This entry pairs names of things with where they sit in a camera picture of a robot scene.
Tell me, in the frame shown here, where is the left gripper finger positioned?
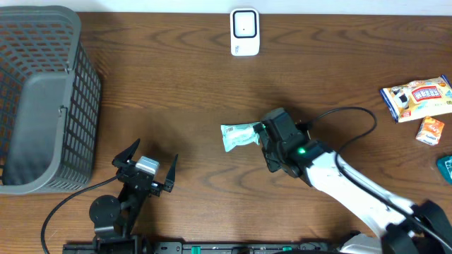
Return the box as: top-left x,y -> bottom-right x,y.
112,138 -> 141,168
163,155 -> 179,193

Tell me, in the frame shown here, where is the black cable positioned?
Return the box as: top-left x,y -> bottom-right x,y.
40,174 -> 119,254
296,106 -> 452,253

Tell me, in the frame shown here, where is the teal snack packet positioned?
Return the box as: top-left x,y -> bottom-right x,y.
220,122 -> 259,152

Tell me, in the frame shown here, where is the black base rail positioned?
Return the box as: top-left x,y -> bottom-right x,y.
62,236 -> 340,254

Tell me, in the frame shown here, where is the grey plastic mesh basket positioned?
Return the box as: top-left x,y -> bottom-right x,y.
1,6 -> 102,195

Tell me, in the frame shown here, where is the orange tissue pack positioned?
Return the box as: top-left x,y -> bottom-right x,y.
415,116 -> 445,146

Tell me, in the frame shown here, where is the blue mouthwash bottle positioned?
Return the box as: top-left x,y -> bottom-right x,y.
436,156 -> 452,185

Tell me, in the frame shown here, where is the cream snack bag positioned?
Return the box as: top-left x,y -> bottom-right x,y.
380,75 -> 451,123

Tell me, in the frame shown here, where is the right black cable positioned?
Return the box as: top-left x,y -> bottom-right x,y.
296,106 -> 452,253

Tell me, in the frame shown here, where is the white barcode scanner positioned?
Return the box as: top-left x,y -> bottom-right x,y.
230,8 -> 261,56

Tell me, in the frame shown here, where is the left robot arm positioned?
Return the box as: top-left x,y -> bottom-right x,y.
89,140 -> 178,253

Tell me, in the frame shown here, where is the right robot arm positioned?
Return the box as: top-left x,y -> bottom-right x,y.
254,108 -> 451,253

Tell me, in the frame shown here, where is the left black cable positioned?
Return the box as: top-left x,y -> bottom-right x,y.
40,174 -> 119,254

